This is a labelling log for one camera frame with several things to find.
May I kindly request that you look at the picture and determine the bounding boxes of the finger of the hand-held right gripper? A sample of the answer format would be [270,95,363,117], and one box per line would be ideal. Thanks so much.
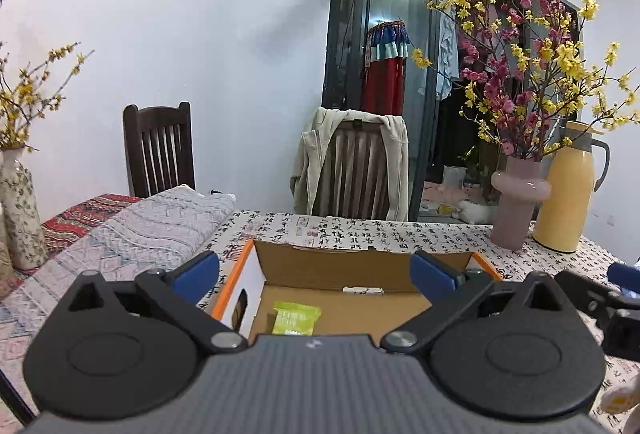
[607,261,640,289]
[555,269,640,317]

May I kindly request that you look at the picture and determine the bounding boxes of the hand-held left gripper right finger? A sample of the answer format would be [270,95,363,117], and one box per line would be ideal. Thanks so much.
[380,250,581,355]

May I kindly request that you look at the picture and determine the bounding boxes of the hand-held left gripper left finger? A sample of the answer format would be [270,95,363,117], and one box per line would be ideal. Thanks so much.
[52,251,251,355]

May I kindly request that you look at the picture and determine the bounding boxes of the yellow-green snack packet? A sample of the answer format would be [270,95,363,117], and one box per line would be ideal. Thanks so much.
[272,301,323,336]

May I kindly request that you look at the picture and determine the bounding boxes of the orange cardboard box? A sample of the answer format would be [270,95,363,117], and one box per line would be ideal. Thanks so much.
[211,238,503,346]

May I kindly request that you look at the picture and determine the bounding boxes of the grey patterned quilt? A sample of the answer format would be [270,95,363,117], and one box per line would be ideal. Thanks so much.
[0,185,237,367]

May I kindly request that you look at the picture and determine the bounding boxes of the yellow thermos jug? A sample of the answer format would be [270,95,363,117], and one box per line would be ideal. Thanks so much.
[531,121,612,255]

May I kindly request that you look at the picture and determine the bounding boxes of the pink glass vase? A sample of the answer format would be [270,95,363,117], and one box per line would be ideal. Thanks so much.
[490,157,552,251]

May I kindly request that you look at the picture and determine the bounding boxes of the beige jacket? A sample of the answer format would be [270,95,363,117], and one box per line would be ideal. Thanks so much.
[289,108,410,222]

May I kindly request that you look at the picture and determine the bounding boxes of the red patterned cloth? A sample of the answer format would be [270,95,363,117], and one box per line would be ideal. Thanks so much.
[39,194,144,255]

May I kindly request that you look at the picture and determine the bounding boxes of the brown slatted wooden chair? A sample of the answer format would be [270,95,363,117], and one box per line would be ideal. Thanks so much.
[317,120,392,219]

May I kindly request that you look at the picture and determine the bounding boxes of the dark wooden chair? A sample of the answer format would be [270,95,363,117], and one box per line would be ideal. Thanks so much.
[122,102,197,199]

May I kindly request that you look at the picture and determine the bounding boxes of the dark framed glass sliding door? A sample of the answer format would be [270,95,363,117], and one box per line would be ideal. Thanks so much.
[322,0,586,223]

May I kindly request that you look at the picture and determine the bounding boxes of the floral ceramic vase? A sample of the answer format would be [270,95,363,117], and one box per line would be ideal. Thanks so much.
[0,148,49,271]

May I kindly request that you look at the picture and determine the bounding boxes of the hanging red garment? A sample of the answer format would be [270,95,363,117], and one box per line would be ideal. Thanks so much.
[360,20,412,115]

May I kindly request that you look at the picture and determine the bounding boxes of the yellow and pink blossom branches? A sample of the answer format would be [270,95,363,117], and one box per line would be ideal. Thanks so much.
[410,0,640,163]

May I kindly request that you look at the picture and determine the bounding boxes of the hanging pale blue garment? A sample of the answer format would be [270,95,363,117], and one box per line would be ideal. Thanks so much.
[436,4,462,100]

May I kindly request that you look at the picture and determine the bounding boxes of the thin yellow flower branches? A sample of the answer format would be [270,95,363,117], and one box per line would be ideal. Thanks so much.
[0,42,95,153]

